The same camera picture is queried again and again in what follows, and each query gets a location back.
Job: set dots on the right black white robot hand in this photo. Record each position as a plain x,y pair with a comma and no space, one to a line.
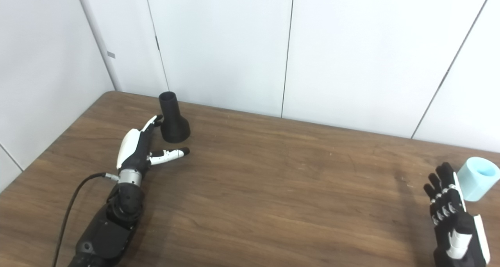
457,228

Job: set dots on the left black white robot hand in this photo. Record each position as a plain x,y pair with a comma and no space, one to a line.
133,149

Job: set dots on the black flared nozzle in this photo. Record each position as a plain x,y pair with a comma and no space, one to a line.
174,124

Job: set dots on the light blue cylinder cup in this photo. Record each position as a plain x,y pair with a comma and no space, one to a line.
478,179

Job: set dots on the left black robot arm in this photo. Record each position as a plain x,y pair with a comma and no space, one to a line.
113,224

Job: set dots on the small grey wall tag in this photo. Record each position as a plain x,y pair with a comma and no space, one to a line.
111,54

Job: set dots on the white corner post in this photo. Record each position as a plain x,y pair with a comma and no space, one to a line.
99,44

